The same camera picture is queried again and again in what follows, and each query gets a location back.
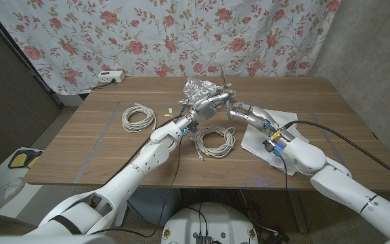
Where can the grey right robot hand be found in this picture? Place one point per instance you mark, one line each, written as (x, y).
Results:
(262, 117)

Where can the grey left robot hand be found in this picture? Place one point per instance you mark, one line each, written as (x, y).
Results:
(205, 106)

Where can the aluminum foil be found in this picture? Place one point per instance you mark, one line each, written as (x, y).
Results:
(195, 89)

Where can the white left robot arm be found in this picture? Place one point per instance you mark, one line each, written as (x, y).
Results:
(141, 166)

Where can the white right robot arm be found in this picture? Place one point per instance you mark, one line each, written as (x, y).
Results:
(344, 189)

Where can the white towel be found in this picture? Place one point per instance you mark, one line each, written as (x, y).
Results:
(254, 140)

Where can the floral print backdrop curtain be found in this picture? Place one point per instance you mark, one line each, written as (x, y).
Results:
(181, 40)

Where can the white power strip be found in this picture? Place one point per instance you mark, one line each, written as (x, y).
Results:
(112, 76)

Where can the grey table leg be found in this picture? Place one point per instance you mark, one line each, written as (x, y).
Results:
(298, 213)

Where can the blue grey stool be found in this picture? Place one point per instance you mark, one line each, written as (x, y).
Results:
(154, 203)

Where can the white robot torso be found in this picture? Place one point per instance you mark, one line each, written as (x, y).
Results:
(215, 220)

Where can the black adapter on floor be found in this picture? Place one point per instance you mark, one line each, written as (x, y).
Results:
(278, 236)

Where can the white table leg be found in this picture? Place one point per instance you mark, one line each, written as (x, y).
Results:
(122, 217)

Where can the white floor board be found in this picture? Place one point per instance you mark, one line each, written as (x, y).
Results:
(0, 171)

